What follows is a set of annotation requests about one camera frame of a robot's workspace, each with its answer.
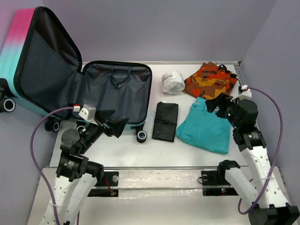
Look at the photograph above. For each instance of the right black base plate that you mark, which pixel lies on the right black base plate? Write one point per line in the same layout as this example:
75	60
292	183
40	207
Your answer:
212	186

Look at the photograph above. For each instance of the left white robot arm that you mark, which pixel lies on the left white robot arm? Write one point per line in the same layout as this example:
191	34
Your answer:
75	174

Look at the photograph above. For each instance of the orange camouflage garment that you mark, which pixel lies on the orange camouflage garment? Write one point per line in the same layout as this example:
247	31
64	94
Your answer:
210	81

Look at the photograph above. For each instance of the black leather pouch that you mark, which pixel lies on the black leather pouch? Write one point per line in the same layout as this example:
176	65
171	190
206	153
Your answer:
165	121

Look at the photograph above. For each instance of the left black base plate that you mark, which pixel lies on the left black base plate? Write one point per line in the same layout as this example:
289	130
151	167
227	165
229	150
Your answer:
108	187

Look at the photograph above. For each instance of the pink teal kids suitcase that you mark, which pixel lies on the pink teal kids suitcase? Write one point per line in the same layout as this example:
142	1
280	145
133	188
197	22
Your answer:
41	69

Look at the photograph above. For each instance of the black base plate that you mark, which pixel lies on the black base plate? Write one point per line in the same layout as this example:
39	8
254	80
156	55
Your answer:
212	186
108	187

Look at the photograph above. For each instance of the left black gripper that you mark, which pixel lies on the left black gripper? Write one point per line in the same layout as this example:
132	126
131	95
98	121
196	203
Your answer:
117	125

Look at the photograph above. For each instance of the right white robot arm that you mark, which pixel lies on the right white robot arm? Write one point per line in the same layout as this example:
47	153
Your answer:
263	198

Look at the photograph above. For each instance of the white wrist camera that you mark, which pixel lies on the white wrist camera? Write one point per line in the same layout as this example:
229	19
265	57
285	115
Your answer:
244	93
86	112

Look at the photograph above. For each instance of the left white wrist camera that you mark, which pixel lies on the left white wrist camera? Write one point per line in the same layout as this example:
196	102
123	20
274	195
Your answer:
86	112

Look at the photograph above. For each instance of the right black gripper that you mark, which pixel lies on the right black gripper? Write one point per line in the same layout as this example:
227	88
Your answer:
223	99

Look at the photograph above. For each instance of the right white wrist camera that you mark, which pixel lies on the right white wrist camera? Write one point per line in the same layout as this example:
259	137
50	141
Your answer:
244	93

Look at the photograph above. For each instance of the teal shirt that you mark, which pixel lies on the teal shirt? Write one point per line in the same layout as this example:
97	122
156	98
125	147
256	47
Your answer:
205	130

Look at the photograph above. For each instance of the white cloth bundle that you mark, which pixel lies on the white cloth bundle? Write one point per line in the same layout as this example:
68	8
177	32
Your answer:
172	83

